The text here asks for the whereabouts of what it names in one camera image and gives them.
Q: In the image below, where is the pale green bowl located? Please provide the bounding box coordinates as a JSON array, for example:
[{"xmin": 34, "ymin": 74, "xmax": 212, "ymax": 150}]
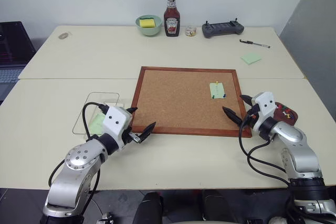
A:
[{"xmin": 135, "ymin": 15, "xmax": 162, "ymax": 37}]

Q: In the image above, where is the green sticky note pad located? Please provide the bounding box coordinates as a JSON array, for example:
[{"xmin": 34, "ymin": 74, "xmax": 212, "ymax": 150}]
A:
[{"xmin": 240, "ymin": 52, "xmax": 263, "ymax": 66}]

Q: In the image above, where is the dark open laptop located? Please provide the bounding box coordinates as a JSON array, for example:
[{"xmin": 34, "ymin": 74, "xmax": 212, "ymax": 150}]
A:
[{"xmin": 0, "ymin": 20, "xmax": 36, "ymax": 103}]

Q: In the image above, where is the brown pin dish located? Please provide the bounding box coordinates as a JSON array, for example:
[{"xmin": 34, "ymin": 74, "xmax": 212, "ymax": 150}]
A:
[{"xmin": 272, "ymin": 101, "xmax": 299, "ymax": 126}]

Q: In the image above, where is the black rounded shape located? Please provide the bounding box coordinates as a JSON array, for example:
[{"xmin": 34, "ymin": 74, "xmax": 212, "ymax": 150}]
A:
[
  {"xmin": 132, "ymin": 191, "xmax": 165, "ymax": 224},
  {"xmin": 202, "ymin": 189, "xmax": 234, "ymax": 224}
]

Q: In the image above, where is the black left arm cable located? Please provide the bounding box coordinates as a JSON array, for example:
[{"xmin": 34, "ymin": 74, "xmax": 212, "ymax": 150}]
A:
[{"xmin": 82, "ymin": 102, "xmax": 109, "ymax": 142}]

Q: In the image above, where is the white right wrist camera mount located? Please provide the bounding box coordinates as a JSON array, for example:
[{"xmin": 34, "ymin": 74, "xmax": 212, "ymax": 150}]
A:
[{"xmin": 251, "ymin": 91, "xmax": 278, "ymax": 132}]

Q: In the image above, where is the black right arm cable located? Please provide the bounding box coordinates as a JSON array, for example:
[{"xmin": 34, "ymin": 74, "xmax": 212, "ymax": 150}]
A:
[{"xmin": 238, "ymin": 112, "xmax": 291, "ymax": 183}]

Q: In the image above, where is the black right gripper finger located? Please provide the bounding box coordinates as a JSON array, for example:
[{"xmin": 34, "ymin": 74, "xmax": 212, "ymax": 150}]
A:
[
  {"xmin": 240, "ymin": 94, "xmax": 253, "ymax": 108},
  {"xmin": 222, "ymin": 106, "xmax": 243, "ymax": 128}
]

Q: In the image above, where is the green paper note with holes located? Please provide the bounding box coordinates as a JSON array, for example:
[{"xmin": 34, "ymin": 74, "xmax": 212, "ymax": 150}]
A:
[{"xmin": 209, "ymin": 82, "xmax": 226, "ymax": 100}]

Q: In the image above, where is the clear acrylic tray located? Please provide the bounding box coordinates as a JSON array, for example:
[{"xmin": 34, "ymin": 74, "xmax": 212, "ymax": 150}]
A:
[{"xmin": 71, "ymin": 92, "xmax": 127, "ymax": 137}]

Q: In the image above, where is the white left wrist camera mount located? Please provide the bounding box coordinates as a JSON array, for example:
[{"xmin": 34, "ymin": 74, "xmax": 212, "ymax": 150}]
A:
[{"xmin": 102, "ymin": 106, "xmax": 132, "ymax": 153}]

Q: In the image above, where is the black pen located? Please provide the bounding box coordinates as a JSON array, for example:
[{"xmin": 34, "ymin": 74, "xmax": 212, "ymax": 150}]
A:
[{"xmin": 239, "ymin": 39, "xmax": 271, "ymax": 49}]

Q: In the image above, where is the wooden framed cork board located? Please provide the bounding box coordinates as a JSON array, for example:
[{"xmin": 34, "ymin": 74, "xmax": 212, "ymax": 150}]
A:
[{"xmin": 130, "ymin": 66, "xmax": 253, "ymax": 138}]

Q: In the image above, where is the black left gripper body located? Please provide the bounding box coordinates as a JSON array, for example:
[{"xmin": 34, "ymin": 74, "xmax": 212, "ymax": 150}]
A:
[{"xmin": 121, "ymin": 115, "xmax": 144, "ymax": 145}]

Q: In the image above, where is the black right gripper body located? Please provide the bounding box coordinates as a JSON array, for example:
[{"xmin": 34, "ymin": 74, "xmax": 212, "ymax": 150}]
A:
[{"xmin": 239, "ymin": 103, "xmax": 260, "ymax": 131}]

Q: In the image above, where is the grey partition panel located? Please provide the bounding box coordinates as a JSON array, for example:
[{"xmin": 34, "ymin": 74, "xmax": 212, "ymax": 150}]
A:
[{"xmin": 279, "ymin": 0, "xmax": 336, "ymax": 180}]

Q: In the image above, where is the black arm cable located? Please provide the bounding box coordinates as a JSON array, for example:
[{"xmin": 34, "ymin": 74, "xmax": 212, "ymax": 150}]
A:
[
  {"xmin": 82, "ymin": 102, "xmax": 109, "ymax": 142},
  {"xmin": 238, "ymin": 112, "xmax": 291, "ymax": 183}
]

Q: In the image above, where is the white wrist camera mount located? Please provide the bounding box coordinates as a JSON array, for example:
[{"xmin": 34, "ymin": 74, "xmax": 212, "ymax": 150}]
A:
[
  {"xmin": 251, "ymin": 91, "xmax": 278, "ymax": 132},
  {"xmin": 102, "ymin": 106, "xmax": 132, "ymax": 153}
]

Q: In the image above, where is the ketchup bottle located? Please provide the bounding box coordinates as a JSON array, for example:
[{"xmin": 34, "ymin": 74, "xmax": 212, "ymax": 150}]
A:
[{"xmin": 163, "ymin": 0, "xmax": 181, "ymax": 38}]

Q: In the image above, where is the grey remote controller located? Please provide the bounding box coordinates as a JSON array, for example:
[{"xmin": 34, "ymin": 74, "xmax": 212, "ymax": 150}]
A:
[{"xmin": 201, "ymin": 18, "xmax": 245, "ymax": 38}]

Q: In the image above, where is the yellow sponge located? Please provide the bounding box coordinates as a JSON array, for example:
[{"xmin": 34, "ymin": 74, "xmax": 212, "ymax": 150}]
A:
[{"xmin": 139, "ymin": 17, "xmax": 156, "ymax": 28}]

